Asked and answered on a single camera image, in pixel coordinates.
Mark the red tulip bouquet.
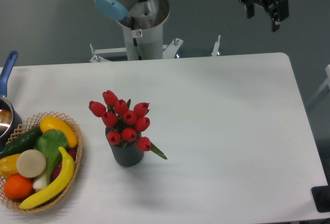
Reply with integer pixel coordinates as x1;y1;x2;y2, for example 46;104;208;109
89;90;167;159

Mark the dark grey ribbed vase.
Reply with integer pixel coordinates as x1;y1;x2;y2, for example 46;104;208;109
109;140;144;167

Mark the black device at table edge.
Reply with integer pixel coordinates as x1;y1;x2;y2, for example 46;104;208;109
311;185;329;213

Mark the dark red vegetable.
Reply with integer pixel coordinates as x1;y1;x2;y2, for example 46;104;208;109
52;148;77;181

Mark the yellow squash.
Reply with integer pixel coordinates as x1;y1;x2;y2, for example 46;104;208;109
39;116;78;149

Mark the green bok choy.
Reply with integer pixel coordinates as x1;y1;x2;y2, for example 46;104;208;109
33;129;68;191

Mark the yellow banana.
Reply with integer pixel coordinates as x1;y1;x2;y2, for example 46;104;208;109
19;147;75;210

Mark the green cucumber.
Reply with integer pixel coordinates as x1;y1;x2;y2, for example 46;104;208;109
1;126;43;158

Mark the beige round disc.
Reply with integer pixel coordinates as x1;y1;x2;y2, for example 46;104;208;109
16;149;46;178

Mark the yellow bell pepper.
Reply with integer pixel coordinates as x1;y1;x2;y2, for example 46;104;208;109
1;154;20;178

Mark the orange fruit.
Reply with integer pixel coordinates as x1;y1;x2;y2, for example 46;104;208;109
4;174;32;199

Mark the white frame at right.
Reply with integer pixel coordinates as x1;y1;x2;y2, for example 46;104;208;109
306;65;329;110

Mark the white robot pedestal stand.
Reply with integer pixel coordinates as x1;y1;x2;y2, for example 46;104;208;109
89;21;222;63

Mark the blue handled saucepan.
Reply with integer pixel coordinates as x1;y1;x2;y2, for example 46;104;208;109
1;51;22;151

